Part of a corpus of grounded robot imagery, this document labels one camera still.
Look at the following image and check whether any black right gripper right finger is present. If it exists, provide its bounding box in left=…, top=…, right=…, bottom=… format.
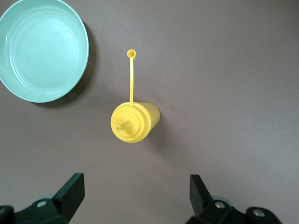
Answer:
left=189, top=174, right=283, bottom=224

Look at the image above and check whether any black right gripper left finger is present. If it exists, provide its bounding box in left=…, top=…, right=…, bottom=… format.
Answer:
left=0, top=172, right=85, bottom=224

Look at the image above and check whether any yellow mustard squeeze bottle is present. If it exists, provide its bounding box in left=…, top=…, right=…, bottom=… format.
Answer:
left=110, top=49, right=161, bottom=143

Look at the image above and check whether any mint green plate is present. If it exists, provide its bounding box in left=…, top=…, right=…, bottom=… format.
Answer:
left=0, top=0, right=90, bottom=103

